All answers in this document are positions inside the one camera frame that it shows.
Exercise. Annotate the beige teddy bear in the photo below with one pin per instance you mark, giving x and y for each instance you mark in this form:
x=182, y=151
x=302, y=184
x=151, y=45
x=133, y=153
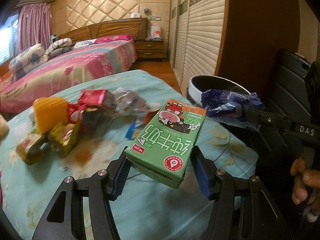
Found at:
x=4, y=128

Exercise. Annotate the yellow green snack bag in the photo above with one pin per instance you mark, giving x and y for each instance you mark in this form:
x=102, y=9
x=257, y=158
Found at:
x=61, y=139

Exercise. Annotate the striped folded quilt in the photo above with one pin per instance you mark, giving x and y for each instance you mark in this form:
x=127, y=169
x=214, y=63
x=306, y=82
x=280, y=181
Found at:
x=59, y=47

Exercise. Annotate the white louvered wardrobe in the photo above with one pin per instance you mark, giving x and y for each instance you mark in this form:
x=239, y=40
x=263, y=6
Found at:
x=195, y=35

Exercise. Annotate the green milk carton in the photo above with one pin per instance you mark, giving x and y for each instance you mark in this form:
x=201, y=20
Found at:
x=162, y=149

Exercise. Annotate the pink floral bed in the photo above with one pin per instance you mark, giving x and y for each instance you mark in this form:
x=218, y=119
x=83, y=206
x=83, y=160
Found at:
x=67, y=70

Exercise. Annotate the right pink curtain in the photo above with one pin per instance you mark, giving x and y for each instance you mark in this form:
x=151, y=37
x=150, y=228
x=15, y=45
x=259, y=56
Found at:
x=34, y=26

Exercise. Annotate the red snack wrapper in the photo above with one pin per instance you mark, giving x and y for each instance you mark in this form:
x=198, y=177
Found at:
x=90, y=100

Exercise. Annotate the pink pillow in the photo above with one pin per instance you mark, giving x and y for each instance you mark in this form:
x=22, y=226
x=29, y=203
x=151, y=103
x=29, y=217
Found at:
x=113, y=38

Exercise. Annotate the orange spiky ball toy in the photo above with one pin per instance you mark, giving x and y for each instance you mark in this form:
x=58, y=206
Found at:
x=49, y=112

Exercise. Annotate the wooden nightstand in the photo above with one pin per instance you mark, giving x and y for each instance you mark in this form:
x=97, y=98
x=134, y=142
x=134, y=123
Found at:
x=152, y=49

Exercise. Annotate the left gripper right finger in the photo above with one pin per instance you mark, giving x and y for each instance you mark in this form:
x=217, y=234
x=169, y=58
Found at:
x=222, y=188

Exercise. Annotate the white pillow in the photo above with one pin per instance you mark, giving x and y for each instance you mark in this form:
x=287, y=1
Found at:
x=85, y=43

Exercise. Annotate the blue plastic snack bag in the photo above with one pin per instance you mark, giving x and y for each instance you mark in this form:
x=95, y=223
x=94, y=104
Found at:
x=229, y=107

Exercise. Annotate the silver wrapper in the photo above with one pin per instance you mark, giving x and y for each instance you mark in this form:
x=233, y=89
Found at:
x=129, y=103

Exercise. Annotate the wooden headboard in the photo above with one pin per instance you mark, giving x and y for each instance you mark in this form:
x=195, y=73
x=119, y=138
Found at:
x=135, y=27

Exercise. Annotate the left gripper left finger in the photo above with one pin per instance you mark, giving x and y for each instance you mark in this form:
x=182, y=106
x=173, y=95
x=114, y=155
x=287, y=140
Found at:
x=63, y=217

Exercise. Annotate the white round trash bin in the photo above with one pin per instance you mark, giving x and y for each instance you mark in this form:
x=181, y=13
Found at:
x=201, y=83

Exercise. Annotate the blue heart folded quilt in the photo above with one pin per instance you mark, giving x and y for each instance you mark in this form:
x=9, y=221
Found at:
x=28, y=60

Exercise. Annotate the person's right hand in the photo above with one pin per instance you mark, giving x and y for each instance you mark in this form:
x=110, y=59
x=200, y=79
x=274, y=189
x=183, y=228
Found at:
x=306, y=186

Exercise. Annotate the white bag on nightstand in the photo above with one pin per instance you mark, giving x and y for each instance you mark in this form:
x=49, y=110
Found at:
x=155, y=32

